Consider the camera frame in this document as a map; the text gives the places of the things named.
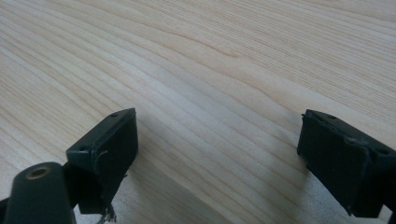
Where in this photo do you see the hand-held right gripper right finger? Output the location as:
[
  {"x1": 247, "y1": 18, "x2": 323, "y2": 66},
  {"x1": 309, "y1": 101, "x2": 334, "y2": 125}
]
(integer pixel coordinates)
[{"x1": 296, "y1": 108, "x2": 396, "y2": 218}]

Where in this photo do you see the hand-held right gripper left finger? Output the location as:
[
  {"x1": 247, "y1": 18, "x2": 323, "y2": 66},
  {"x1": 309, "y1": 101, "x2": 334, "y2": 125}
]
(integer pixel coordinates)
[{"x1": 62, "y1": 107, "x2": 139, "y2": 224}]

